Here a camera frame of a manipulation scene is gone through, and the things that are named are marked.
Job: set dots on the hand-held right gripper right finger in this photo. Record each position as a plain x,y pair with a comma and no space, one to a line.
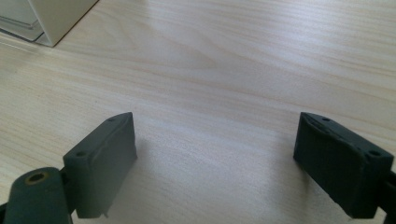
337,168

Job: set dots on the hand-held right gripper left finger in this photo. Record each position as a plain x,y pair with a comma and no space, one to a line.
98,168

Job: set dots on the white storage box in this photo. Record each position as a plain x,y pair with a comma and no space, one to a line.
46,18

